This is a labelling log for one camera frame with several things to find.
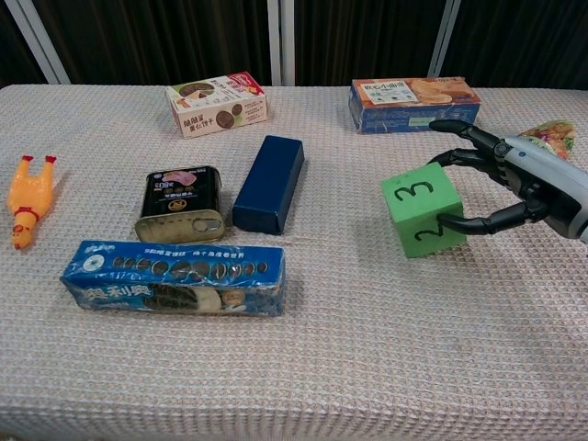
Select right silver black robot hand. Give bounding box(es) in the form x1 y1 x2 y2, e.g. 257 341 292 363
426 118 588 245

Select green snack bag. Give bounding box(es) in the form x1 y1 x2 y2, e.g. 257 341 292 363
516 119 576 161

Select green numbered cube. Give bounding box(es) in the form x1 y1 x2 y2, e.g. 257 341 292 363
379 161 469 259

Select blue Oreo cookie box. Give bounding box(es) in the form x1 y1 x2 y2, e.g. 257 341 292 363
59 239 287 318

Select dark blue rectangular box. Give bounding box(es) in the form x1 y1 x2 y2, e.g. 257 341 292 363
232 134 306 236

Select yellow rubber chicken toy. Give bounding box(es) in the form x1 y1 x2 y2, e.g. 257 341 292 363
6 154 59 251

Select orange blue biscuit box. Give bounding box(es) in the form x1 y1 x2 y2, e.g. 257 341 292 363
347 76 482 135

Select black luncheon meat can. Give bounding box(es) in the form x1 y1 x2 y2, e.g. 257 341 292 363
133 164 226 244

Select beige waffle tablecloth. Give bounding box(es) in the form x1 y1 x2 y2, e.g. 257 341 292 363
0 84 588 441

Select white chocolate pie box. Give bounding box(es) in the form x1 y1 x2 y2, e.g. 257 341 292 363
164 71 269 140

